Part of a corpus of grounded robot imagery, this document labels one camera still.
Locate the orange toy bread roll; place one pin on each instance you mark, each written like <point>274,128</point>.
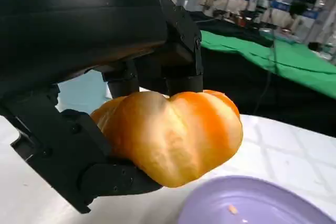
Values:
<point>170,140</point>

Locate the lilac plate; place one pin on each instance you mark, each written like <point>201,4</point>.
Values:
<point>262,203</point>

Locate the green cloth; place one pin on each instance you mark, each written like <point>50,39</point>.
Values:
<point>296,58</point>

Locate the small orange crumb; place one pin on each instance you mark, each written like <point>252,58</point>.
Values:
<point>232,209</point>

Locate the black cloth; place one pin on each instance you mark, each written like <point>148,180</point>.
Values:
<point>236,85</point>

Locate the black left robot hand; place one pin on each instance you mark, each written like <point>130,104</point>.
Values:
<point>65,24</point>

